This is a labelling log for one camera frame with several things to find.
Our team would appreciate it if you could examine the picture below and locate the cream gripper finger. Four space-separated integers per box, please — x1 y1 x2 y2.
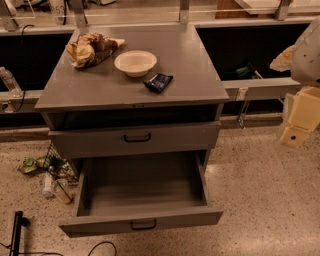
270 45 295 72
280 127 309 148

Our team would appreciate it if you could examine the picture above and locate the brown chip bag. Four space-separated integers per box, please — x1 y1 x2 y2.
65 33 125 69

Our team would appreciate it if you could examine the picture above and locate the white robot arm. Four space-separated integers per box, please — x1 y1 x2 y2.
270 16 320 148

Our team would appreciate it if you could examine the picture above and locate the grey drawer cabinet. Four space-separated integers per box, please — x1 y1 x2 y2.
34 23 230 174

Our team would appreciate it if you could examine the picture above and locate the open grey lower drawer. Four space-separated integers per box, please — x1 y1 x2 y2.
59 151 222 237

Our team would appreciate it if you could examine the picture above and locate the closed grey upper drawer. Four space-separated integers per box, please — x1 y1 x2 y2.
49 122 221 159

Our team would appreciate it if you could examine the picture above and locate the dark blue snack packet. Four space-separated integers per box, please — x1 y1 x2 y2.
143 73 173 93

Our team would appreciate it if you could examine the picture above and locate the clear plastic bottle on floor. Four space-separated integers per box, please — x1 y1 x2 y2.
42 172 53 199

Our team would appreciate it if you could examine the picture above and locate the clear bottle at left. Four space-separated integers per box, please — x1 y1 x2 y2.
0 67 23 98

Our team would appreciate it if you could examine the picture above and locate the grey horizontal rail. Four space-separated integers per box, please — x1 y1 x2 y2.
1 76 300 112

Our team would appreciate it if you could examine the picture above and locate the green object behind rail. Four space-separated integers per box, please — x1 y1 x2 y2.
235 66 253 79

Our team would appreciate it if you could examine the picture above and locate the black floor cable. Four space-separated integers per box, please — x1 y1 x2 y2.
0 241 118 256

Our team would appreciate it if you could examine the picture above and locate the black hanging cable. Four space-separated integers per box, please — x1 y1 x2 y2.
13 23 36 113

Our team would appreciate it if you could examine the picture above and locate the black stand post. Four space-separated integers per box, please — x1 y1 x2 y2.
9 211 30 256

